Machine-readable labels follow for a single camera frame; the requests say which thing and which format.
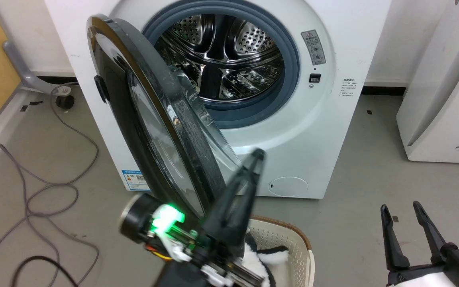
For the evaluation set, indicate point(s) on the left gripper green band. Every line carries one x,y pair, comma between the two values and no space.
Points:
181,247

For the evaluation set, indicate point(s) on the round black washing machine door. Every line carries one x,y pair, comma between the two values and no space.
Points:
118,79

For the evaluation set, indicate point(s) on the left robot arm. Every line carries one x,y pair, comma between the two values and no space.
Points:
136,219

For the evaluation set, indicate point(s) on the white front-load washing machine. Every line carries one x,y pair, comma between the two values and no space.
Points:
333,131

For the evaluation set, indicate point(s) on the grey rubber door gasket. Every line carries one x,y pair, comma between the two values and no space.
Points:
290,79

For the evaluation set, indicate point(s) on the black door lock latch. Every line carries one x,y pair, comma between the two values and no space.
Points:
314,78

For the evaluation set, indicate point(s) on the round white filter cover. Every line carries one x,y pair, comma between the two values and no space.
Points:
289,186

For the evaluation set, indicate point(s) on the black and white plush toy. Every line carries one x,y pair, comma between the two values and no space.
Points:
259,263

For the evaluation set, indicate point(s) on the cream plastic laundry basket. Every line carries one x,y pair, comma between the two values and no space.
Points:
289,243

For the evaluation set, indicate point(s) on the blue energy label sticker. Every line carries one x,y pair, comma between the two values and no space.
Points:
134,181

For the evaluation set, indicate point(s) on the white appliance with grey lettering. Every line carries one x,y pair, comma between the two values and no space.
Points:
444,99

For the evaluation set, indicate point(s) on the stainless steel washer drum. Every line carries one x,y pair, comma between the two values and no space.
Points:
229,52

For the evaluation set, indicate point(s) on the small printed text label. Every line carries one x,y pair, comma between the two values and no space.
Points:
349,87

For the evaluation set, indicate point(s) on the grey warning sticker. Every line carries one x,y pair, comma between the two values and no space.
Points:
313,47

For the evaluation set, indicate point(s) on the black caster wheel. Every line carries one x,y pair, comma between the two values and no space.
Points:
65,102

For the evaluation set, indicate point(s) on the grey metal stand leg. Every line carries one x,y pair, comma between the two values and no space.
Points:
22,67

